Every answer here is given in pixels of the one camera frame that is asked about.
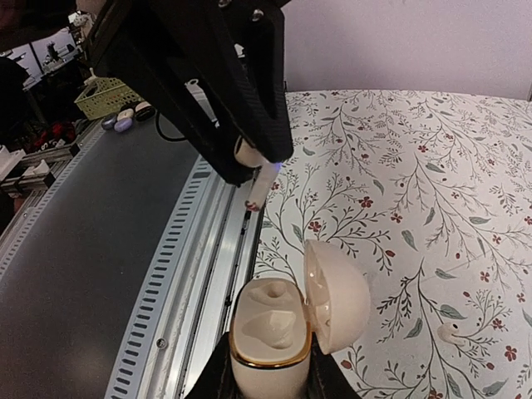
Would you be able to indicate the yellow-green plastic basket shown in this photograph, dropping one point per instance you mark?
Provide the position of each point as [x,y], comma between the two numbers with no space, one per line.
[103,96]

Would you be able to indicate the lilac earbud case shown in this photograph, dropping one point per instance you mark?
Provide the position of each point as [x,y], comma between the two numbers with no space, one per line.
[123,124]

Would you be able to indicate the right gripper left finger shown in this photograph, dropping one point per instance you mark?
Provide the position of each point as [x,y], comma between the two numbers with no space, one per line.
[216,381]

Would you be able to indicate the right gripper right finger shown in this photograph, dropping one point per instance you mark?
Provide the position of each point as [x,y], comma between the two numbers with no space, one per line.
[325,379]

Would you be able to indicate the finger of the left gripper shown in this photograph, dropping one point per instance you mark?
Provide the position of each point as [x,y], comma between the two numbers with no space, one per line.
[258,105]
[131,43]

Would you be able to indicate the front aluminium rail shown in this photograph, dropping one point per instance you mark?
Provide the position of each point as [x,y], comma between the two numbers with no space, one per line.
[88,266]

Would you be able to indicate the floral tablecloth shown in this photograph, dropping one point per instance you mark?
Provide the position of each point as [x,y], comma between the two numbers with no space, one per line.
[430,193]

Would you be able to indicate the white round earbud case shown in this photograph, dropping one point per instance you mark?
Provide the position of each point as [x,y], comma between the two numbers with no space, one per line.
[275,323]

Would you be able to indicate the cream earbud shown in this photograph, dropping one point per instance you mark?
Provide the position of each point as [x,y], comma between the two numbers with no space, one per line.
[265,173]
[449,332]

